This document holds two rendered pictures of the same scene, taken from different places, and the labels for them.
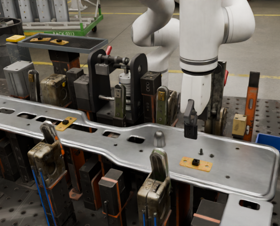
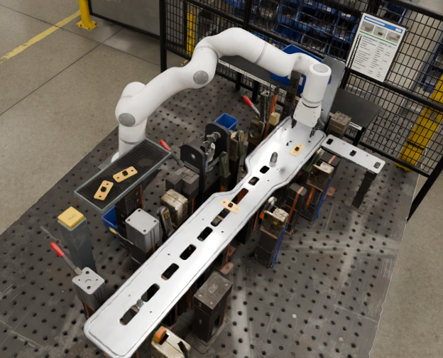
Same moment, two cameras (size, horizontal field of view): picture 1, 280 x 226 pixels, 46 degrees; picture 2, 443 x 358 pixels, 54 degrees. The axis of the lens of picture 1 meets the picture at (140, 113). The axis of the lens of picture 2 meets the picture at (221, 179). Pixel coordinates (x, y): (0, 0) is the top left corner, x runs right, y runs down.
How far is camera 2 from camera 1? 1.82 m
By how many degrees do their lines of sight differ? 66
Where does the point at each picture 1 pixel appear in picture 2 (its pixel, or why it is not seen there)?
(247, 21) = not seen: hidden behind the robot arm
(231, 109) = (150, 124)
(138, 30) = (143, 112)
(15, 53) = (82, 229)
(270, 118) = (175, 109)
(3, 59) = not seen: outside the picture
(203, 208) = (325, 158)
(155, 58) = (140, 126)
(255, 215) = (336, 142)
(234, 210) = (333, 147)
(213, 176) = (307, 145)
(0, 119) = (204, 254)
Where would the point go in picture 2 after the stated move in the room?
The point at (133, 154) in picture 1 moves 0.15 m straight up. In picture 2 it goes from (281, 173) to (287, 149)
